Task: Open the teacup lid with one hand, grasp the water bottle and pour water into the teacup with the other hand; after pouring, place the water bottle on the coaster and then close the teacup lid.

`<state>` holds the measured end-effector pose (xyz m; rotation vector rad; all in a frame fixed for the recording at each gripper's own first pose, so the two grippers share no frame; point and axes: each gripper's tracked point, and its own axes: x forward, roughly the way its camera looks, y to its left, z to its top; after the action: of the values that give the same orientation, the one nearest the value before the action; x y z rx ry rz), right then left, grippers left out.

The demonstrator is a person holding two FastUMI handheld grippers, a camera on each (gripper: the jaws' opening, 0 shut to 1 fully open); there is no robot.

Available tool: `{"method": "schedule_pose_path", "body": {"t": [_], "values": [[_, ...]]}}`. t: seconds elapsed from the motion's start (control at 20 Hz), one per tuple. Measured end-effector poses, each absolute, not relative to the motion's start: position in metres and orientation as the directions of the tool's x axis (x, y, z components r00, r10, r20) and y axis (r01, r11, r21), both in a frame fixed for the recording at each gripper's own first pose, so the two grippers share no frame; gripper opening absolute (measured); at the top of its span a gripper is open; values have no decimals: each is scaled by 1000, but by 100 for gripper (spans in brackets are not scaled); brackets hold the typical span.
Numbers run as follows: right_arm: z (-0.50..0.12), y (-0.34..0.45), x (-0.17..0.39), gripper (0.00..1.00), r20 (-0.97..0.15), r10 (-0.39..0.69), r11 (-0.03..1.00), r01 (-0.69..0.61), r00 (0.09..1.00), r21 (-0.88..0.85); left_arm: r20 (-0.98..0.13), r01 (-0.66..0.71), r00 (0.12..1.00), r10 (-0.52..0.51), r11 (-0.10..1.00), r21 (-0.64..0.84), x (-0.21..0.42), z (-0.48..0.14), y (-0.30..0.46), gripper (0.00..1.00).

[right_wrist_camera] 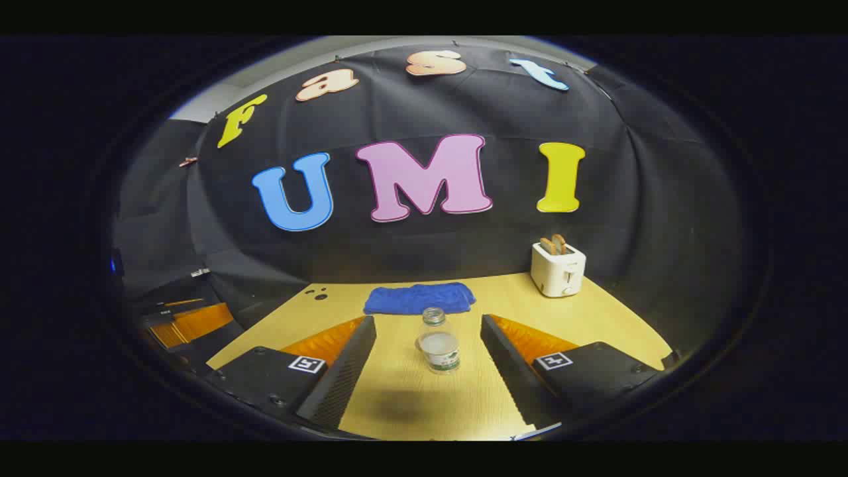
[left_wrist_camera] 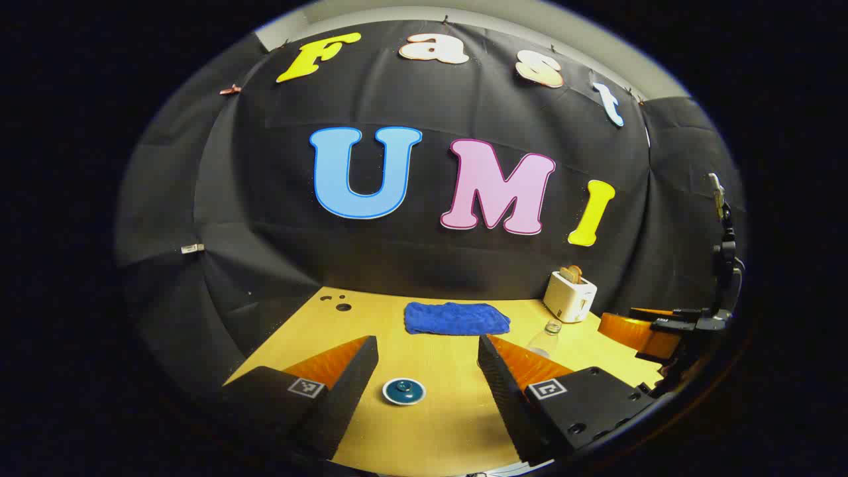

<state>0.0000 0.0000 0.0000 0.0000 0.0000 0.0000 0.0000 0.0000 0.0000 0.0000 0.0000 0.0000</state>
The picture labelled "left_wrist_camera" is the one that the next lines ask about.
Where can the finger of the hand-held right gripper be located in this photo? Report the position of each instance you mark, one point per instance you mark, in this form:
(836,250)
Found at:
(636,332)
(662,311)

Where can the toast slice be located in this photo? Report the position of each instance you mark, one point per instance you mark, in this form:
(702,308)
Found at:
(567,275)
(578,272)

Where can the white toaster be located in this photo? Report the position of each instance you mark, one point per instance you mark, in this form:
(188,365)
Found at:
(568,298)

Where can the blue teacup with white inside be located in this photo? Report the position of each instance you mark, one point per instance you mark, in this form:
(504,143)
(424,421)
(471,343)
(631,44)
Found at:
(404,403)

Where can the blue towel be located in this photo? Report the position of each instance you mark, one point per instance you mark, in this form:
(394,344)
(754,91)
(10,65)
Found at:
(456,318)

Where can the silver clip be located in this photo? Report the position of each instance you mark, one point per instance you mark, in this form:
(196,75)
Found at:
(192,248)

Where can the clear plastic water bottle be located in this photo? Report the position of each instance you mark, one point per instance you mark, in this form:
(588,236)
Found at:
(546,339)

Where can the black backdrop cloth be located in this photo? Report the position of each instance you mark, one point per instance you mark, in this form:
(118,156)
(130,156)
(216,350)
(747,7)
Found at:
(265,218)

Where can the blue teacup lid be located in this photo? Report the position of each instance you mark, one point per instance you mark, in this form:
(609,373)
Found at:
(403,389)

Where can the copper clip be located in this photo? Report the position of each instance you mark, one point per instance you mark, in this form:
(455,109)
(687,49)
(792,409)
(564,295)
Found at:
(230,89)

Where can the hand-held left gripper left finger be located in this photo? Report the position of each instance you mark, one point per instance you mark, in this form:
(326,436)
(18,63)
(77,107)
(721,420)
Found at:
(344,391)

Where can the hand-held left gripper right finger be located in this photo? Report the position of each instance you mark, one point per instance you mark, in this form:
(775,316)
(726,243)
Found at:
(507,391)

